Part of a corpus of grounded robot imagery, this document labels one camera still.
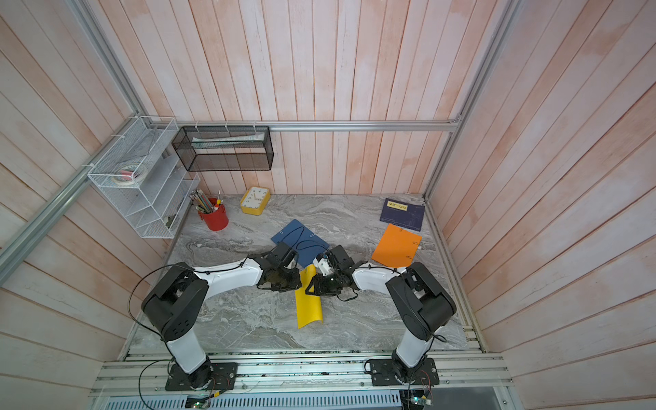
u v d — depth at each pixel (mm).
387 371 731
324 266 857
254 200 1174
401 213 1137
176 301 481
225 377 730
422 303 470
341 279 712
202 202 997
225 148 1048
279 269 728
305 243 763
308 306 840
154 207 779
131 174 686
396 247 1042
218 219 1092
